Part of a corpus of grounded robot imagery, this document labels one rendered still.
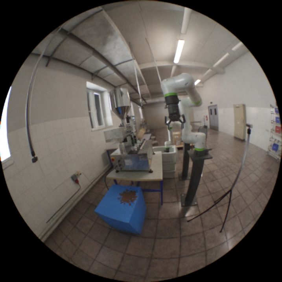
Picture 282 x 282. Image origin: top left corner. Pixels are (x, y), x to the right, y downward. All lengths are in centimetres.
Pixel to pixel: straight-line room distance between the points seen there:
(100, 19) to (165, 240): 355
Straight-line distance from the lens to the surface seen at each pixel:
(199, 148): 98
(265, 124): 531
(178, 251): 139
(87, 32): 237
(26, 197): 196
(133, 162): 100
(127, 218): 87
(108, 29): 233
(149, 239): 139
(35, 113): 194
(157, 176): 97
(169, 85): 57
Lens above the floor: 137
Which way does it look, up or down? 14 degrees down
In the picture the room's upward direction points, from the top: 10 degrees counter-clockwise
